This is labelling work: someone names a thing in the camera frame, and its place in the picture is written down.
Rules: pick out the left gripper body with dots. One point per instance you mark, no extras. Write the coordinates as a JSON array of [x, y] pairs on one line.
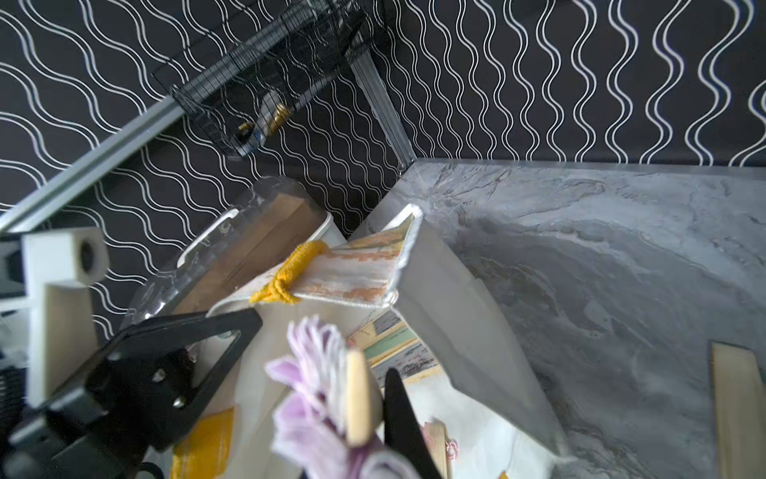
[[81, 432]]

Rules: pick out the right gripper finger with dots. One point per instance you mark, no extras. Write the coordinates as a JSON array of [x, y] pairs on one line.
[[402, 432]]

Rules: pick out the purple paper folding fan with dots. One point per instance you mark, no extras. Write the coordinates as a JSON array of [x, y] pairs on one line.
[[310, 424]]

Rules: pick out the white tote bag yellow handles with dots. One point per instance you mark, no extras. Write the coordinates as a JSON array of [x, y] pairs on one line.
[[406, 301]]

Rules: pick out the pink paper folding fan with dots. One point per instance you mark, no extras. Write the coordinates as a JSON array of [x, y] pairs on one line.
[[388, 342]]

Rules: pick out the brown lidded storage box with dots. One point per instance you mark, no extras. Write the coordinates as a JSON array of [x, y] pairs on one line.
[[259, 231]]

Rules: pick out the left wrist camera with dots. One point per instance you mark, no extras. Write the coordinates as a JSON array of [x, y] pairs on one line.
[[47, 326]]

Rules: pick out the black wire wall basket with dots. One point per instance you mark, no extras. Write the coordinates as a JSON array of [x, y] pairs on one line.
[[239, 82]]

